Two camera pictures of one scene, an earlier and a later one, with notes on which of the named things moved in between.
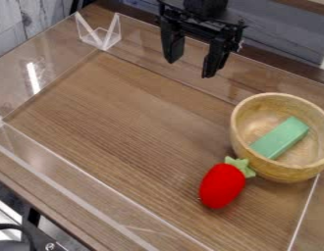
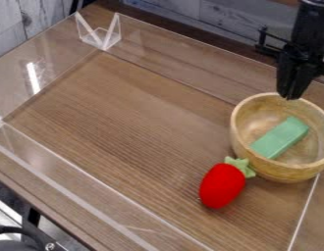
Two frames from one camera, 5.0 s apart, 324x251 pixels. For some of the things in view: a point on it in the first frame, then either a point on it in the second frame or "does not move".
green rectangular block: x=276 y=140 does not move
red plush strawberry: x=224 y=182 does not move
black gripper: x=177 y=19 → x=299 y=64
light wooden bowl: x=257 y=113 does not move
